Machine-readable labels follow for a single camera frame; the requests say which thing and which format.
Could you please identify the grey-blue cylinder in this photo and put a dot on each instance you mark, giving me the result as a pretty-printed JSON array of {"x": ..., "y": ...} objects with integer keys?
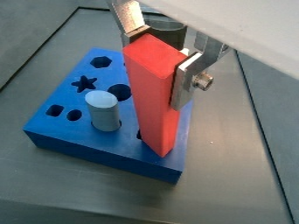
[{"x": 103, "y": 110}]

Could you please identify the black curved fixture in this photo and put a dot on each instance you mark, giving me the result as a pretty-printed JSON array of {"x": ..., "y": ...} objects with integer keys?
[{"x": 169, "y": 31}]

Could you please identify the red rectangular block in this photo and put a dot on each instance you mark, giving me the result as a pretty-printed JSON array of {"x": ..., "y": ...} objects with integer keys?
[{"x": 150, "y": 64}]

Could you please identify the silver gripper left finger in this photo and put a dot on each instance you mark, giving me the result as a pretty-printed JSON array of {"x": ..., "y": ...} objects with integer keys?
[{"x": 130, "y": 20}]

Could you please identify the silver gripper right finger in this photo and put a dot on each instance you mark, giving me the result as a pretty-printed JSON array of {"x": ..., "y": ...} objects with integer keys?
[{"x": 191, "y": 70}]

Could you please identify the blue shape sorter board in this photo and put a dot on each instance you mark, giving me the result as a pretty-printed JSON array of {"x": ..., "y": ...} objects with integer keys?
[{"x": 87, "y": 121}]

